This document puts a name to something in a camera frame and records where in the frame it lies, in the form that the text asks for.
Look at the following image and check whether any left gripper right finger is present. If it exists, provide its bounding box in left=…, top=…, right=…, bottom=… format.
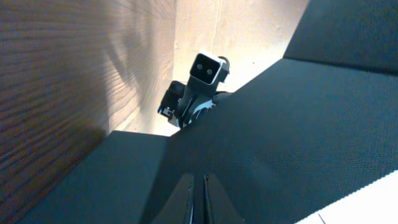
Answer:
left=203, top=173, right=246, bottom=224

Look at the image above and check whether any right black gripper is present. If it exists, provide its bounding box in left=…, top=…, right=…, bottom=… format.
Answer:
left=157, top=81, right=231, bottom=128

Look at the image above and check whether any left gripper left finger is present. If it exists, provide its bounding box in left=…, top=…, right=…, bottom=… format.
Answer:
left=150, top=174, right=195, bottom=224

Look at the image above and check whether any dark green box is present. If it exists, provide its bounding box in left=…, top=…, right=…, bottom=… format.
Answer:
left=22, top=0, right=397, bottom=223

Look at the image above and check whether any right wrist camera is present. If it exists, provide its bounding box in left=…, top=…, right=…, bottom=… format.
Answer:
left=187, top=52, right=230, bottom=96

